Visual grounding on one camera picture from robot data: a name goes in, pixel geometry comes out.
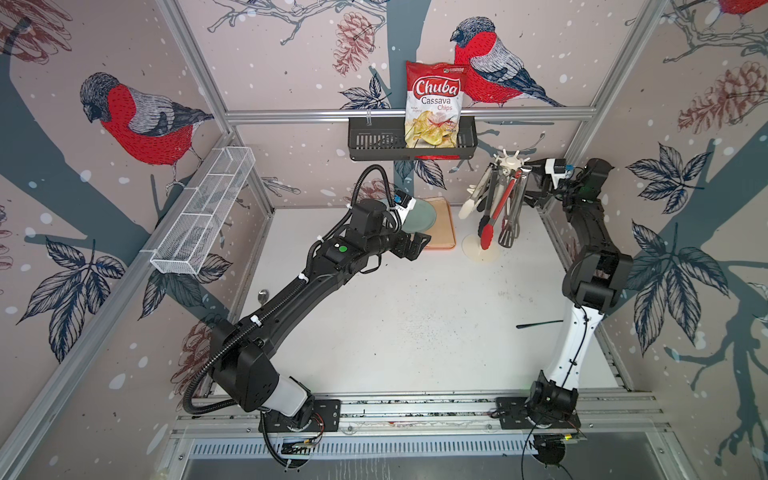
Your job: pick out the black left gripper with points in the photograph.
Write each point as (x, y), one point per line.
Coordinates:
(415, 245)

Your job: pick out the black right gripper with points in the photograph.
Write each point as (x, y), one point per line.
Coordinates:
(543, 187)

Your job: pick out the cream handled utensil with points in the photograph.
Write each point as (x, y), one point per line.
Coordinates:
(510, 225)

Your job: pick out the red silicone tongs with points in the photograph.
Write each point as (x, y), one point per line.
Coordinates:
(501, 202)

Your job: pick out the black steel tongs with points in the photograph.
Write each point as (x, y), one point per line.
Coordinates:
(489, 200)

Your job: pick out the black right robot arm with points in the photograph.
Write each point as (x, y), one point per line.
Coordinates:
(592, 283)

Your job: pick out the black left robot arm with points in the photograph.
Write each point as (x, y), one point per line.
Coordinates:
(239, 371)

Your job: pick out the cream utensil rack stand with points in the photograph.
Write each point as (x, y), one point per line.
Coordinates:
(507, 163)

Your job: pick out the green ceramic plate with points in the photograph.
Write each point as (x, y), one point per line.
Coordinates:
(419, 217)

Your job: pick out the orange tray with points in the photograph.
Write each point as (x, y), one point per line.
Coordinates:
(442, 232)

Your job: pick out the Chuba cassava chips bag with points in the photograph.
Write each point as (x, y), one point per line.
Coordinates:
(434, 100)

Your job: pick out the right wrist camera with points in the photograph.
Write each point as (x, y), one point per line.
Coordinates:
(557, 169)

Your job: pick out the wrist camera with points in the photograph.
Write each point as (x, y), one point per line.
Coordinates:
(557, 169)
(404, 205)

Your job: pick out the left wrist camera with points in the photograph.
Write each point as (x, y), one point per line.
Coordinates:
(404, 205)

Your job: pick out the black wire shelf basket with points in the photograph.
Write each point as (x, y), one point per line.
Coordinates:
(383, 139)

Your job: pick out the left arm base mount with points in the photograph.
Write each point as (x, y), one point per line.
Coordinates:
(316, 415)

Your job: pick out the white mesh wall basket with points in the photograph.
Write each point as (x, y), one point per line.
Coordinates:
(193, 233)

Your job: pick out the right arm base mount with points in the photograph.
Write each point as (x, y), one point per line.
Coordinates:
(534, 414)

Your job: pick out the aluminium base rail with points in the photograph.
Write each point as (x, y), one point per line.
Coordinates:
(414, 425)

